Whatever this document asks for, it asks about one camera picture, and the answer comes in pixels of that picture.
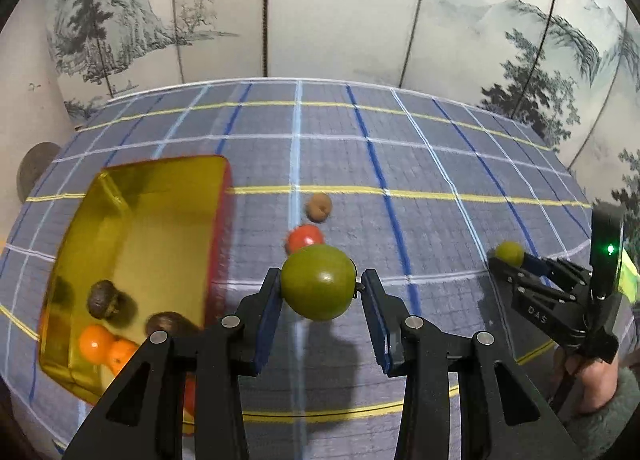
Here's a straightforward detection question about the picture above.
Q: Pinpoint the orange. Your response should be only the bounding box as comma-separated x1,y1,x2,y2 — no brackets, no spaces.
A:
107,339,141,376
79,324,116,366

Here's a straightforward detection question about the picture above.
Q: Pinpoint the person's right hand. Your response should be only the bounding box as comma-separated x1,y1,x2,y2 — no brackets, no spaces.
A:
552,352,633,416

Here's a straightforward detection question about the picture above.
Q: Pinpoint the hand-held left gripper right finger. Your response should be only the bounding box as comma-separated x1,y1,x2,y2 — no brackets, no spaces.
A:
361,269,583,460

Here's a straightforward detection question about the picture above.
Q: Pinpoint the person's right forearm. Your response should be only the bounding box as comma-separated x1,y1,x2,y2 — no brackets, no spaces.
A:
562,367,640,460

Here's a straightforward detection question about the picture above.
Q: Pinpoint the yellow transparent tray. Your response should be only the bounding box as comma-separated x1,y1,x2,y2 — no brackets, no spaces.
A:
39,155,235,436

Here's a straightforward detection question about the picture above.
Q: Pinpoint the landscape painted backdrop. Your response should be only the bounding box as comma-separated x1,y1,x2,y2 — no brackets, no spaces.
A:
45,0,640,221

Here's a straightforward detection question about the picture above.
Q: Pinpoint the blue plaid tablecloth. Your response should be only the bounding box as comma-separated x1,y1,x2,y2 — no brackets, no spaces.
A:
0,80,593,446

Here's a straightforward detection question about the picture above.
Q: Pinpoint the bright green bag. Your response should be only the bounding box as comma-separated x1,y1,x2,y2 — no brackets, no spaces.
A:
620,250,640,306

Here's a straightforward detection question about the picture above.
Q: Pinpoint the small brown fruit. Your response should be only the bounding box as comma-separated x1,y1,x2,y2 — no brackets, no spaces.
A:
305,192,332,223

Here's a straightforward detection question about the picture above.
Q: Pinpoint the red round fruit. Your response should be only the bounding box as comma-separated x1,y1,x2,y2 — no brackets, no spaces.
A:
285,224,325,255

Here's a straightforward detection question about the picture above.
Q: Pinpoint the green round fruit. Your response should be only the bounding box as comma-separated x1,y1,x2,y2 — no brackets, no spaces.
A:
280,245,357,322
495,240,526,266

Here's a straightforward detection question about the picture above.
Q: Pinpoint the dark brown round fruit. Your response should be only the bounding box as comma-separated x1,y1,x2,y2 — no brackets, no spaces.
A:
145,311,198,341

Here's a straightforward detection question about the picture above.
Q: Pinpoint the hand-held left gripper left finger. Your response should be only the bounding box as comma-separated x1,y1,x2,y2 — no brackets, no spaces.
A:
62,267,283,460

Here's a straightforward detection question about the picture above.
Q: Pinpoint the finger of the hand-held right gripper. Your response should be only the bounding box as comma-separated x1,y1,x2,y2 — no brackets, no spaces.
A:
522,252,592,297
487,256,583,348

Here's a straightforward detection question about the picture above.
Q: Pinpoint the dark brown mushroom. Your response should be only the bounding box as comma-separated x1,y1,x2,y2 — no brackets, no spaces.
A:
87,280,123,318

